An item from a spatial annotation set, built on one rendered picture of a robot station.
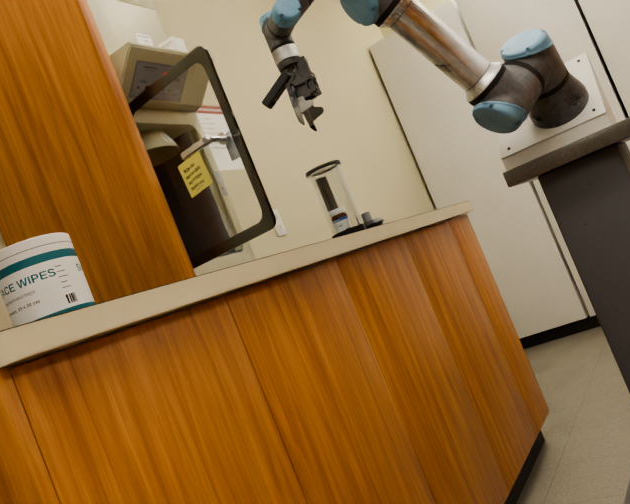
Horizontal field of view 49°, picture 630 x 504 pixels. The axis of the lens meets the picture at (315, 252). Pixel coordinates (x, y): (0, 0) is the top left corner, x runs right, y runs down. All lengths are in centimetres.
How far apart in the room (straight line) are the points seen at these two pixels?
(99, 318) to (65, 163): 74
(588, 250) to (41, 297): 127
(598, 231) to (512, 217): 262
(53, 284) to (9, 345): 28
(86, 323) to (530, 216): 368
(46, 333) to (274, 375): 49
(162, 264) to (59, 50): 53
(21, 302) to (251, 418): 41
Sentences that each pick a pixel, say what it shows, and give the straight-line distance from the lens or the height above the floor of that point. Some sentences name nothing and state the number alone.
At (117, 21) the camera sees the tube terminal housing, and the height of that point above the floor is 165.
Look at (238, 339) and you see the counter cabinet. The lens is 123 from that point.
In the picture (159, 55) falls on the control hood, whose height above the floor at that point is 149.
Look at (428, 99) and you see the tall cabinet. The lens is 456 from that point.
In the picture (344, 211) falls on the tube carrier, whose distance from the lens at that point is 195.
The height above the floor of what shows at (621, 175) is 82.
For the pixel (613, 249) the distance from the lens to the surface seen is 183.
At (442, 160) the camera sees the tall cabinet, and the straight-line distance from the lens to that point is 452.
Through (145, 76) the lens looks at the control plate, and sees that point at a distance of 170.
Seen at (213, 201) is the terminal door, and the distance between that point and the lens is 147.
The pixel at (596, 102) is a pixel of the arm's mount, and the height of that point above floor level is 101.
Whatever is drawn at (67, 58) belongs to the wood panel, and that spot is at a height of 152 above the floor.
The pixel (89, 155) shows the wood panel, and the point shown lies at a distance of 161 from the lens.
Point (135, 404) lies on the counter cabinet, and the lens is 102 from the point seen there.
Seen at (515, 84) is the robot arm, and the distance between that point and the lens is 171.
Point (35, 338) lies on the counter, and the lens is 91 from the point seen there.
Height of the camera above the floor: 84
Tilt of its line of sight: 3 degrees up
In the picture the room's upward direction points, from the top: 22 degrees counter-clockwise
